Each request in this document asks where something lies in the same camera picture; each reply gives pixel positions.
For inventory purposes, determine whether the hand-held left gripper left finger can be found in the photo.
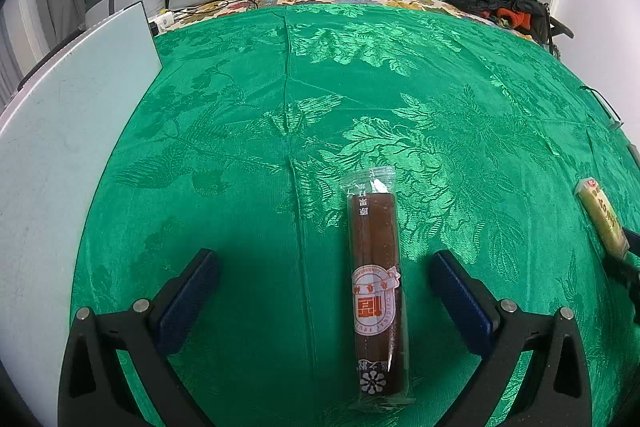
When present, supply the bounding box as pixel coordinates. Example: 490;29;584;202
57;248;221;427

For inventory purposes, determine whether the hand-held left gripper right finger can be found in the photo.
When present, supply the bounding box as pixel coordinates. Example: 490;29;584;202
430;249;593;427

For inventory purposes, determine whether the yellow snack packet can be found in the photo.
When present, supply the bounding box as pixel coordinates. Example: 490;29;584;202
574;177;631;258

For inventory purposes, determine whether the brown snack roll packet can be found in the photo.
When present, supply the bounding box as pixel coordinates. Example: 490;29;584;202
345;166;416;410

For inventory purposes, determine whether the green patterned cloth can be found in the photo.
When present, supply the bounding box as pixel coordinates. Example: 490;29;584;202
70;4;640;427

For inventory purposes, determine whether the white board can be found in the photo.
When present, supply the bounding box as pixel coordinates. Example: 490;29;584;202
0;2;163;368

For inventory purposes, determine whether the thin black cable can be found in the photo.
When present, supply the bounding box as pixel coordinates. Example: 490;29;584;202
580;86;625;130

